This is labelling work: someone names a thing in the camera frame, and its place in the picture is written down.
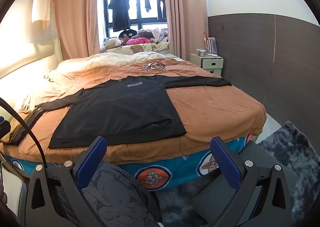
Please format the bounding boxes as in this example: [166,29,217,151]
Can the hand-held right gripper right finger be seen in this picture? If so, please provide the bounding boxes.
[209,136,293,227]

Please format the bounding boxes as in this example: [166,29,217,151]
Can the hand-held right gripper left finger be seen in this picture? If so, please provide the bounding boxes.
[25,136,113,227]

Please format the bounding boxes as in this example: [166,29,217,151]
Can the black long-sleeved shirt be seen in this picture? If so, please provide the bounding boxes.
[35,73,233,149]

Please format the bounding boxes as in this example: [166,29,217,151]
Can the stack of folded brown clothes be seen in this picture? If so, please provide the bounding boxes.
[10,107,43,146]

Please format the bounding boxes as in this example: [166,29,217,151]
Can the pile of floral clothes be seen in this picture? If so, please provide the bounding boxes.
[150,28,169,43]

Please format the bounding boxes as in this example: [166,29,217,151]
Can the brown folded cloth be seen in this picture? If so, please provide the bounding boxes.
[0,111,38,142]

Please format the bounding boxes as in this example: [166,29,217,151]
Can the teal printed bed sheet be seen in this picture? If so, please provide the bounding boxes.
[0,133,258,191]

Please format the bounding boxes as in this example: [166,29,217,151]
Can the person's right leg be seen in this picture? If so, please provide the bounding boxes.
[82,161,163,227]

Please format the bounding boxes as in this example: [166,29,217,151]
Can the orange blanket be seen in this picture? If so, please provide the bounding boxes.
[0,58,267,167]

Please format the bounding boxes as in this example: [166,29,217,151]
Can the grey shaggy rug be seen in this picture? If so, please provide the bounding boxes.
[155,121,320,227]

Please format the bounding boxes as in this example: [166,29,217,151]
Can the white padded headboard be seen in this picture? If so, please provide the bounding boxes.
[0,37,63,80]

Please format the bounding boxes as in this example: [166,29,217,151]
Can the cream duvet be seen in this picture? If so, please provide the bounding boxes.
[44,51,180,85]

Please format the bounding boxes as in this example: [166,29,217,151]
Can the white plush toy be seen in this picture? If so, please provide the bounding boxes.
[101,37,123,50]

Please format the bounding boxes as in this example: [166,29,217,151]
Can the rack on bedside table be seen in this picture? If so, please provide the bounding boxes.
[204,33,218,55]

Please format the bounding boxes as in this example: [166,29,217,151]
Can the pink plush toy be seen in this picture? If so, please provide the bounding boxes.
[126,37,150,46]

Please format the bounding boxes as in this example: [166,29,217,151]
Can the hanging white garment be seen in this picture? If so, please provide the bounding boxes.
[31,0,52,30]

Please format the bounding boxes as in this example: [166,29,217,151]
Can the black plush toy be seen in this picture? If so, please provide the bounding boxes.
[119,29,137,40]

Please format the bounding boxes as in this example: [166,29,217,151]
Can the pink curtain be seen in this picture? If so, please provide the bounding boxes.
[54,0,102,60]
[161,0,209,61]

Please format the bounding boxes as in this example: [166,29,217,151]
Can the hanging dark jacket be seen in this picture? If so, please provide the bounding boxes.
[108,0,130,31]

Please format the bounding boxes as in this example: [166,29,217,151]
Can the black framed window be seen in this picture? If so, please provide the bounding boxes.
[102,0,168,40]

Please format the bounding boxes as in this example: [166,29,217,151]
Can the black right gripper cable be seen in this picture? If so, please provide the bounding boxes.
[0,97,49,167]

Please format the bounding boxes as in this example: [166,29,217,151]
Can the tangled black cables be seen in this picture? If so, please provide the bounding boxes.
[142,60,167,73]

